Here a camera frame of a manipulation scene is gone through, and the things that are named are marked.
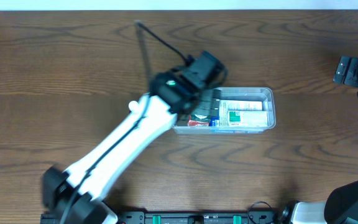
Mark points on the white green medicine box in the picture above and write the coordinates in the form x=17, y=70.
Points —
x=247, y=118

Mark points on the dark bottle white cap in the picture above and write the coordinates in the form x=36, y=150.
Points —
x=133, y=106

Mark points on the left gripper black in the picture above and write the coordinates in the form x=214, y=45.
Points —
x=207, y=106

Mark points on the clear plastic container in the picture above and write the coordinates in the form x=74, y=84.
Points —
x=263, y=94

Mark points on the blue fever patch box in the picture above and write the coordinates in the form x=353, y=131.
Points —
x=232, y=105

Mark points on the red Panadol box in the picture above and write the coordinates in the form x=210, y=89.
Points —
x=198, y=122

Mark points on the green round-label box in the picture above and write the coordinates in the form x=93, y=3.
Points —
x=200, y=118

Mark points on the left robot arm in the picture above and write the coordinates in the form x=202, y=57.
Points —
x=76, y=195

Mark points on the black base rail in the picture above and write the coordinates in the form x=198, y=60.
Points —
x=257, y=216

